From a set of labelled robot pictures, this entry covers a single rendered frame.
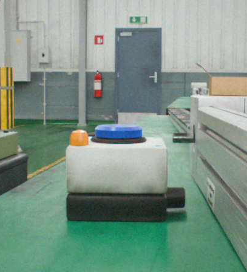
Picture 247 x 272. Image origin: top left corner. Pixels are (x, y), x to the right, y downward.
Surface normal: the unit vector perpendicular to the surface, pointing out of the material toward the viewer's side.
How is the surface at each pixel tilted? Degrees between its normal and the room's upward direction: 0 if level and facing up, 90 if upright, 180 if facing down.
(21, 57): 90
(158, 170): 90
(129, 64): 90
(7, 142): 90
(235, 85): 63
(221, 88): 68
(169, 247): 0
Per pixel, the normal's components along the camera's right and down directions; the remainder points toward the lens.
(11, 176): 0.99, 0.02
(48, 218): 0.00, -1.00
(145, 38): -0.15, 0.09
